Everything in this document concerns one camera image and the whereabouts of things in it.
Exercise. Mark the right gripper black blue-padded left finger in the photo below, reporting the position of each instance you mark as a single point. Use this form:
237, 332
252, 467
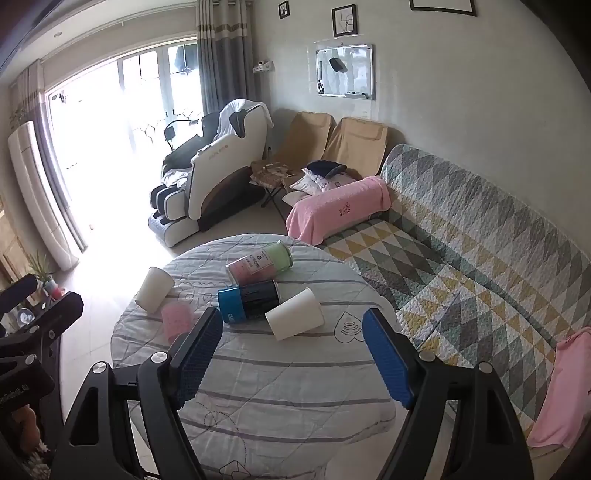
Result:
97, 442

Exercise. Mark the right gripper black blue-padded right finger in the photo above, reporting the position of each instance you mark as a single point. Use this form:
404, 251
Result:
487, 441

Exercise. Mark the green pink tumbler cup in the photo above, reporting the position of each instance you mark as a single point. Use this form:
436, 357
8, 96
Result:
263, 264

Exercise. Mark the white paper cup far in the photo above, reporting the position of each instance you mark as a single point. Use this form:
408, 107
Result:
154, 289

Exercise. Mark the white paper cup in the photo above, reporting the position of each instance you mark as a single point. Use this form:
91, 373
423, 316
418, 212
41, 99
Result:
154, 289
299, 314

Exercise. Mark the pink plastic cup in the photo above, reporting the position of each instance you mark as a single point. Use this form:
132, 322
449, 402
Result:
177, 319

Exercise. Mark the blue black tumbler cup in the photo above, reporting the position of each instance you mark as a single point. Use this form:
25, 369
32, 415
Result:
238, 304

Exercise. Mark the white paper cup near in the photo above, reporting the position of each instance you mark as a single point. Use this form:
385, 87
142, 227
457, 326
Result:
299, 314

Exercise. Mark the green potted plant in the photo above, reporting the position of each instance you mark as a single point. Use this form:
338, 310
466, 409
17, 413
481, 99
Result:
39, 266

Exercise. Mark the pink cloth on sofa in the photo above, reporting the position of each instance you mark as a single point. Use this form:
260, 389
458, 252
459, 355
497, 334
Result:
566, 408

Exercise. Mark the triangle patterned sofa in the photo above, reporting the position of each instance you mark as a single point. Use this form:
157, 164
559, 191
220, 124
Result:
473, 273

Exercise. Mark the white standing air conditioner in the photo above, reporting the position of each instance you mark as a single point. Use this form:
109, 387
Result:
35, 189

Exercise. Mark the grey striped quilted table cover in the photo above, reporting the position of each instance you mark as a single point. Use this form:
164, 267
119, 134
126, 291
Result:
271, 409

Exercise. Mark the white massage chair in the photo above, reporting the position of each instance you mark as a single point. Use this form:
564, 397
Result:
207, 178

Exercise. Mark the small folding stool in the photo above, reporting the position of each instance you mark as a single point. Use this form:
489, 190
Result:
270, 177

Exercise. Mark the pink towel on armrest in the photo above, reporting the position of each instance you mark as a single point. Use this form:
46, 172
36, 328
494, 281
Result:
317, 217

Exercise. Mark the white pink pillow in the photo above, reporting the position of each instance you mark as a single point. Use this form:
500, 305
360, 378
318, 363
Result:
314, 184

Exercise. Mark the dark folded clothes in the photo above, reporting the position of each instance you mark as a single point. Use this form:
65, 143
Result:
326, 169

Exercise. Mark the beige folding chair left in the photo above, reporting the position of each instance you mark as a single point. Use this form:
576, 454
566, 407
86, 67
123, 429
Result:
305, 140

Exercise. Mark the grey curtain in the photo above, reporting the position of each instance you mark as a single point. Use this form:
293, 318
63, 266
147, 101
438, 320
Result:
224, 52

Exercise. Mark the tiny dark framed picture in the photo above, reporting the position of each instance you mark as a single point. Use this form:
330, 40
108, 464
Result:
284, 9

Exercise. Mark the small framed picture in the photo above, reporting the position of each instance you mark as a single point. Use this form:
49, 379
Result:
345, 21

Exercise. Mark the large black framed picture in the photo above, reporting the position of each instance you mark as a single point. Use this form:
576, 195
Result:
460, 7

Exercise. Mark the wall whiteboard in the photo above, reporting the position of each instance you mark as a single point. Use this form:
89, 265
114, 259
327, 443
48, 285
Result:
346, 71

